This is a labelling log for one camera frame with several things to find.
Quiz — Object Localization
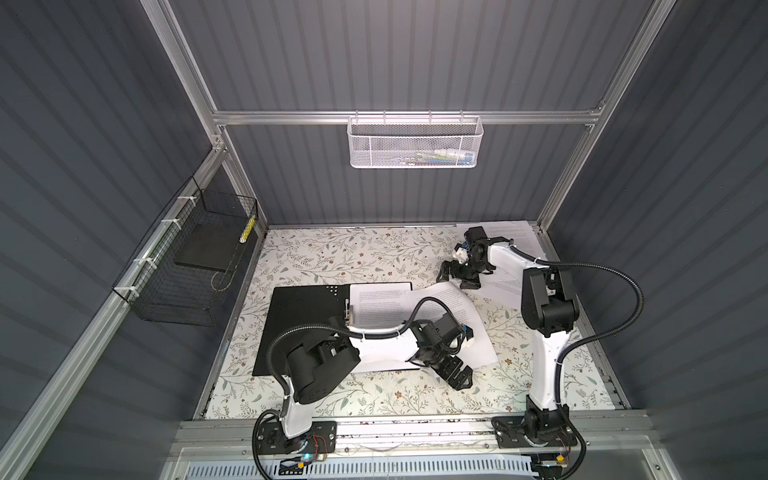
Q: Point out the black wire mesh basket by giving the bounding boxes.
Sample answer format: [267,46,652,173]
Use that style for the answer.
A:
[113,180,259,327]

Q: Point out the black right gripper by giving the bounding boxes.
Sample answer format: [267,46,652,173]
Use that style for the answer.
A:
[437,259,487,289]

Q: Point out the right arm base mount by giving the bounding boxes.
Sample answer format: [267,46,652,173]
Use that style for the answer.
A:
[491,412,578,450]

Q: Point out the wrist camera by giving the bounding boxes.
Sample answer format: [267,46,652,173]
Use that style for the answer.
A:
[433,314,474,354]
[454,226,489,264]

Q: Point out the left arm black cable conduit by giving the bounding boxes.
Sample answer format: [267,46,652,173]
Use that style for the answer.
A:
[250,295,460,480]

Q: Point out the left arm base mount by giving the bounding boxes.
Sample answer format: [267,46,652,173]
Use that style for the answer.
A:
[253,420,338,456]

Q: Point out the aluminium front rail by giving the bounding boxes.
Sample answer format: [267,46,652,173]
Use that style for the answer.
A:
[169,410,660,459]

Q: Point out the yellow marker pen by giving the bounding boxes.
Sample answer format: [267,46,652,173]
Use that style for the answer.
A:
[239,215,256,244]

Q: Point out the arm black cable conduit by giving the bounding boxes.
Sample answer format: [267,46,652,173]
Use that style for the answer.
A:
[509,242,645,415]
[250,295,460,480]

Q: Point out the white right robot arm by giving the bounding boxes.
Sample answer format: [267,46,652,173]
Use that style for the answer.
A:
[437,227,579,418]

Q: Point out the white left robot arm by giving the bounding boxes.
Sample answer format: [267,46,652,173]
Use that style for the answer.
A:
[268,320,474,439]

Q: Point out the printed paper sheet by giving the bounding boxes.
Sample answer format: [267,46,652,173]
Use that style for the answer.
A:
[480,221,546,260]
[476,270,522,310]
[413,280,499,370]
[349,282,418,374]

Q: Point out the black file folder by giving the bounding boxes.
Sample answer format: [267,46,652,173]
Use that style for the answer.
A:
[252,285,349,377]

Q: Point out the black pad in basket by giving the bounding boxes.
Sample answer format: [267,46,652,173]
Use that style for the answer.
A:
[174,223,243,273]

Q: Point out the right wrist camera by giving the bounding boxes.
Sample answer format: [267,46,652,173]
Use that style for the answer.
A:
[454,226,489,264]

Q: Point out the white slotted cable duct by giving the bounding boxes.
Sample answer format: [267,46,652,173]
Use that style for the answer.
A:
[182,455,538,480]

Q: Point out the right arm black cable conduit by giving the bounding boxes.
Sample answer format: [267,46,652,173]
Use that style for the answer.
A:
[509,242,645,415]

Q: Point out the pens in white basket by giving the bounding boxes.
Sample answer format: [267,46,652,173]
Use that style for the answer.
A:
[392,149,476,168]

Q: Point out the white wire mesh basket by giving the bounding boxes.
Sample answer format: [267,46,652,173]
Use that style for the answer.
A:
[346,113,484,169]

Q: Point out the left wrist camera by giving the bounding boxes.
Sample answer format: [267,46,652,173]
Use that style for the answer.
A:
[433,314,474,354]

